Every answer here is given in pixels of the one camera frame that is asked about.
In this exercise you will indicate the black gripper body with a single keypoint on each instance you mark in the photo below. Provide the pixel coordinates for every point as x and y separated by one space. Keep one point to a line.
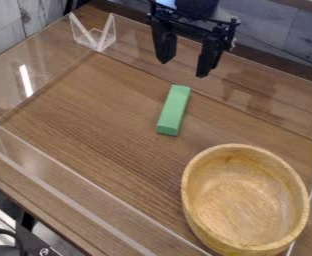
198 18

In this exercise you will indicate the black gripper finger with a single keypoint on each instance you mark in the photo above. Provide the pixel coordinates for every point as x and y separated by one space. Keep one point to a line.
210 56
165 41

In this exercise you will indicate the green rectangular stick block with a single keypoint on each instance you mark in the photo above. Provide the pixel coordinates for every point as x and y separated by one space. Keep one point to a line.
174 109

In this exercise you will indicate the round wooden bowl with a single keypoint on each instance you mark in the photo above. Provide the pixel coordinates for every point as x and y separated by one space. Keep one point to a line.
245 200

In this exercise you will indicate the clear acrylic enclosure wall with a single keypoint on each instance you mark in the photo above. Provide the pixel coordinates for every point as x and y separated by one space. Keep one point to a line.
83 161

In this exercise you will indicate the black table leg bracket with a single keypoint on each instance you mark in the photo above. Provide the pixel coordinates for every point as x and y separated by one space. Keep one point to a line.
35 246

